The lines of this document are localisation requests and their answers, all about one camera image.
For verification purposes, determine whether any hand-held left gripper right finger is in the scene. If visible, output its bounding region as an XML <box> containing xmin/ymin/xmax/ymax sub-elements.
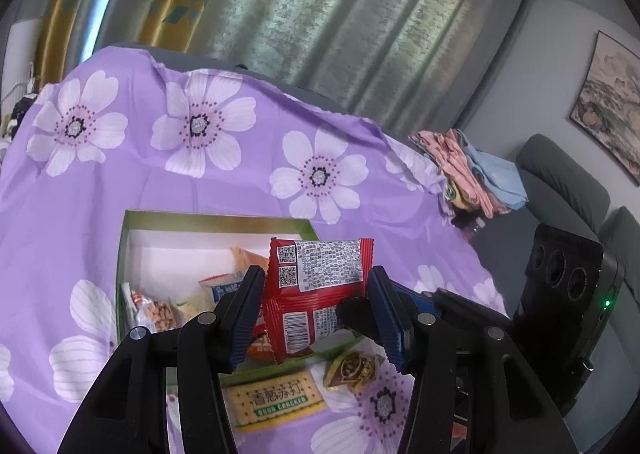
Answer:
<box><xmin>368</xmin><ymin>267</ymin><xmax>571</xmax><ymax>454</ymax></box>

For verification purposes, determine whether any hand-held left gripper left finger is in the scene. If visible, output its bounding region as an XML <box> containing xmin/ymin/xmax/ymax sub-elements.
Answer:
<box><xmin>57</xmin><ymin>266</ymin><xmax>267</xmax><ymax>454</ymax></box>

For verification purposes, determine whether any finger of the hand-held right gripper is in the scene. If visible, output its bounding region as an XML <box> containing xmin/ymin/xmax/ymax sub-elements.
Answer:
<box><xmin>392</xmin><ymin>283</ymin><xmax>516</xmax><ymax>335</ymax></box>
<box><xmin>335</xmin><ymin>296</ymin><xmax>388</xmax><ymax>346</ymax></box>

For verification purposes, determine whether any white blue snack packet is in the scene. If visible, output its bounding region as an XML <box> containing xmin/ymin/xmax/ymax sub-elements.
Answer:
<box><xmin>199</xmin><ymin>271</ymin><xmax>251</xmax><ymax>305</ymax></box>

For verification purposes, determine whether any white green snack packet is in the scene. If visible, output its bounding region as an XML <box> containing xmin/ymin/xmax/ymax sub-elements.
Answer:
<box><xmin>172</xmin><ymin>294</ymin><xmax>221</xmax><ymax>327</ymax></box>

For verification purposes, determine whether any orange rice cracker packet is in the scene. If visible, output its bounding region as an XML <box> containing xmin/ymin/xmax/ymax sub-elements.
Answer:
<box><xmin>229</xmin><ymin>246</ymin><xmax>271</xmax><ymax>285</ymax></box>

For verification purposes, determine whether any green cardboard box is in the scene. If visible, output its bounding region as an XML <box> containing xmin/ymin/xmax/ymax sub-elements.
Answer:
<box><xmin>116</xmin><ymin>209</ymin><xmax>386</xmax><ymax>377</ymax></box>

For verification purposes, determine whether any orange red snack packet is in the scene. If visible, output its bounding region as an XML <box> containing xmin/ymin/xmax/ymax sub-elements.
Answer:
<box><xmin>247</xmin><ymin>321</ymin><xmax>277</xmax><ymax>360</ymax></box>

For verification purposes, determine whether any brown gold snack packet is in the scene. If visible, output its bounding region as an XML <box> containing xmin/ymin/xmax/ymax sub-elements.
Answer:
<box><xmin>322</xmin><ymin>351</ymin><xmax>387</xmax><ymax>392</ymax></box>

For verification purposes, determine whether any yellow soda cracker packet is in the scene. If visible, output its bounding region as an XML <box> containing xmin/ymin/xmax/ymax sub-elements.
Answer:
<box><xmin>222</xmin><ymin>368</ymin><xmax>327</xmax><ymax>435</ymax></box>

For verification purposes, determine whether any silver peanut snack packet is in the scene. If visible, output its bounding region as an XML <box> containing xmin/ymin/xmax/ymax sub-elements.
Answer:
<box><xmin>121</xmin><ymin>283</ymin><xmax>177</xmax><ymax>333</ymax></box>

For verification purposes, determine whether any yellow green patterned cloth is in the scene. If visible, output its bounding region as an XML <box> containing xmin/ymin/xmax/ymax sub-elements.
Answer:
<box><xmin>442</xmin><ymin>179</ymin><xmax>476</xmax><ymax>215</ymax></box>

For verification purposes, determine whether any grey sofa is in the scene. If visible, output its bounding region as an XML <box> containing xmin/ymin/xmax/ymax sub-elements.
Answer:
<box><xmin>470</xmin><ymin>134</ymin><xmax>640</xmax><ymax>295</ymax></box>

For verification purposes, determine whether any light blue cloth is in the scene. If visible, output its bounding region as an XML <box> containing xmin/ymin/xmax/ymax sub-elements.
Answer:
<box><xmin>460</xmin><ymin>131</ymin><xmax>528</xmax><ymax>212</ymax></box>

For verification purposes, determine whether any pile of folded clothes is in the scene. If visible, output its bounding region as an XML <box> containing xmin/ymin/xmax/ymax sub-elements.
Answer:
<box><xmin>409</xmin><ymin>129</ymin><xmax>501</xmax><ymax>217</ymax></box>

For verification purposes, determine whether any purple floral cloth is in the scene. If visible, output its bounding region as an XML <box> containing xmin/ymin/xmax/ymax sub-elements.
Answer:
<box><xmin>0</xmin><ymin>46</ymin><xmax>511</xmax><ymax>454</ymax></box>

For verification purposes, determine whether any grey green curtain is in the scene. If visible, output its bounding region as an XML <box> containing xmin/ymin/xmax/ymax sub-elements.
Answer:
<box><xmin>200</xmin><ymin>0</ymin><xmax>538</xmax><ymax>135</ymax></box>

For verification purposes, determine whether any dark clutter pile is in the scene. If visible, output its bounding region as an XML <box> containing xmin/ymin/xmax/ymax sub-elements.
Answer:
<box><xmin>0</xmin><ymin>61</ymin><xmax>43</xmax><ymax>149</ymax></box>

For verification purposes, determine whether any framed landscape wall picture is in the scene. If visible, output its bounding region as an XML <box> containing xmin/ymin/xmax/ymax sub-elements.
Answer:
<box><xmin>569</xmin><ymin>30</ymin><xmax>640</xmax><ymax>185</ymax></box>

